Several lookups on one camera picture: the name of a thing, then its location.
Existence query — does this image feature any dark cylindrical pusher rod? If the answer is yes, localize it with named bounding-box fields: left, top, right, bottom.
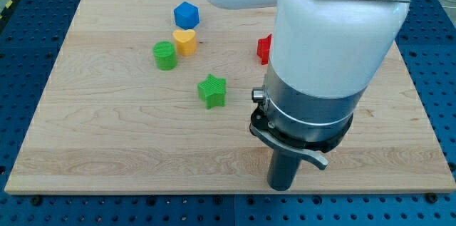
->
left=267, top=150, right=301, bottom=191

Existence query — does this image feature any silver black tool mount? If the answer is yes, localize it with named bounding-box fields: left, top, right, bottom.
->
left=250, top=65, right=366, bottom=170

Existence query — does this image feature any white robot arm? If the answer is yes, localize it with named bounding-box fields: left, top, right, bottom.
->
left=208, top=0, right=410, bottom=191

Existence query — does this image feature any wooden board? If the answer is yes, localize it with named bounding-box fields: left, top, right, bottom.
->
left=5, top=0, right=455, bottom=195

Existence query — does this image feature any red block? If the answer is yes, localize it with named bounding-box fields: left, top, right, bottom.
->
left=256, top=34, right=272, bottom=65

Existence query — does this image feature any green star block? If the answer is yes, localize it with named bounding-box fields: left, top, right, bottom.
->
left=197, top=74, right=227, bottom=109

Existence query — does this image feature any yellow heart block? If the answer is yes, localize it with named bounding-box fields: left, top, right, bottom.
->
left=172, top=29, right=197, bottom=56

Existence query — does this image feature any green cylinder block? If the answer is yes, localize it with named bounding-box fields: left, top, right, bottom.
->
left=152, top=41, right=177, bottom=71

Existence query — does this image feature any blue hexagon block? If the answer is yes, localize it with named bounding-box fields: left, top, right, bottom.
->
left=173, top=1, right=200, bottom=30

